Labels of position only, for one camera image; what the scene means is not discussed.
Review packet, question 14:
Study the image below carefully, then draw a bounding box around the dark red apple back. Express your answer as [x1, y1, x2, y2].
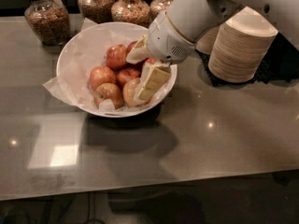
[126, 41, 145, 69]

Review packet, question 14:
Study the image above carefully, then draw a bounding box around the paper bowl stack front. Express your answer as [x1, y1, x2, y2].
[208, 7, 278, 83]

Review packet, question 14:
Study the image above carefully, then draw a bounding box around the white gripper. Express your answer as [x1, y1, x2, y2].
[126, 11, 195, 102]

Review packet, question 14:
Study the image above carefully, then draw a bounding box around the glass jar mixed cereal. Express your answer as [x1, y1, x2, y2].
[111, 0, 150, 27]

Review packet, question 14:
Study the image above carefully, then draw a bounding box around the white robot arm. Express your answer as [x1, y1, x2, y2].
[127, 0, 299, 83]

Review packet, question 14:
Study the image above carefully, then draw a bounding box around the yellow-red apple front right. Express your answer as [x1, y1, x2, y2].
[122, 77, 148, 107]

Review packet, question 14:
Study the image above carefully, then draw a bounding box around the paper bowl stack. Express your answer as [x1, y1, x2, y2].
[208, 7, 278, 83]
[196, 26, 220, 55]

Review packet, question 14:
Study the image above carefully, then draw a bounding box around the paper bowl stack back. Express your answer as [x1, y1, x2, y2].
[196, 26, 220, 55]

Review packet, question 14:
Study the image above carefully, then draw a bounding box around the red apple back left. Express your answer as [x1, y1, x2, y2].
[106, 44, 127, 70]

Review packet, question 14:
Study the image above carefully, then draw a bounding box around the yellow-red apple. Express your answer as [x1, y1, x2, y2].
[93, 83, 123, 109]
[122, 77, 148, 107]

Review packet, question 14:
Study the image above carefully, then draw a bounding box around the glass jar light cereal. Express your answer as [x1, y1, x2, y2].
[149, 0, 181, 21]

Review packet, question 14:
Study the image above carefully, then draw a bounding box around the white bowl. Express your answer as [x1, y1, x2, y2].
[55, 21, 178, 119]

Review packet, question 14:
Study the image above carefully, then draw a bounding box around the yellow-red apple front left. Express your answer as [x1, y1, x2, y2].
[93, 83, 123, 109]

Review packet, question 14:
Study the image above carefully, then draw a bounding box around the black mat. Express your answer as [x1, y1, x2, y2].
[197, 33, 299, 87]

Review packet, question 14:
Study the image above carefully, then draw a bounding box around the glass jar dark granola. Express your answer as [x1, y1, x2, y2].
[78, 0, 115, 23]

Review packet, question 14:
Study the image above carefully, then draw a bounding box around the glass jar brown cereal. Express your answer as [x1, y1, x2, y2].
[24, 0, 70, 46]

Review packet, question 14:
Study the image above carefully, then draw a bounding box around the small red apple centre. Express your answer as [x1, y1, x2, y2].
[117, 67, 141, 88]

